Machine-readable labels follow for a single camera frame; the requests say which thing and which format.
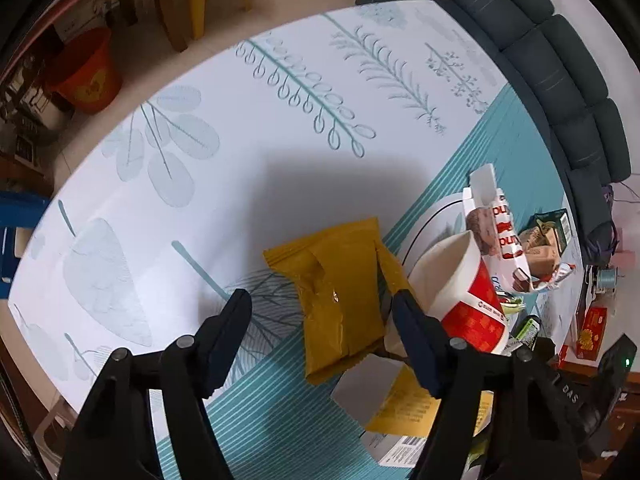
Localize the yellow snack packet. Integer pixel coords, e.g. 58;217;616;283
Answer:
263;216;416;386

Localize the red and white paper cup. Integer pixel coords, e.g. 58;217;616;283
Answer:
407;230;512;357

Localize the purple cord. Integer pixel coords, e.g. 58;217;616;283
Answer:
585;185;623;266

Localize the white printed carton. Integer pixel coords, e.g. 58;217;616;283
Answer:
360;430;432;469

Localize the dark green box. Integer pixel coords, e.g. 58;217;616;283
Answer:
530;208;574;252

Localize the red plastic bucket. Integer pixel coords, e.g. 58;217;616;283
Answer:
44;27;124;114

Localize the blue plastic stool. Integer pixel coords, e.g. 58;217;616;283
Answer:
0;191;52;287

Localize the leaf print tablecloth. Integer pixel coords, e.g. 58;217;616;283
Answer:
7;0;583;480

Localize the brown snack packet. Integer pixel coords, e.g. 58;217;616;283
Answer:
517;227;562;277

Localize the white box with yellow label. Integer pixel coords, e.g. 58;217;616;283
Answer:
330;352;496;437

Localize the dark grey sofa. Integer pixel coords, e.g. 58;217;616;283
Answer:
355;0;634;184

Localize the red flat box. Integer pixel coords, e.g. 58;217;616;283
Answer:
575;305;609;361

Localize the silver foil wrapper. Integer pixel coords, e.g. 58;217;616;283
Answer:
529;262;579;292

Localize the white and red snack box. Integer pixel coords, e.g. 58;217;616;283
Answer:
462;164;531;293

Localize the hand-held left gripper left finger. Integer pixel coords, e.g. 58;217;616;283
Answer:
60;288;253;480

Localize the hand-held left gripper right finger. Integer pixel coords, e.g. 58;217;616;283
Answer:
392;292;584;480

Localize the small green packet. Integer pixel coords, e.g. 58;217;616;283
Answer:
510;315;544;347

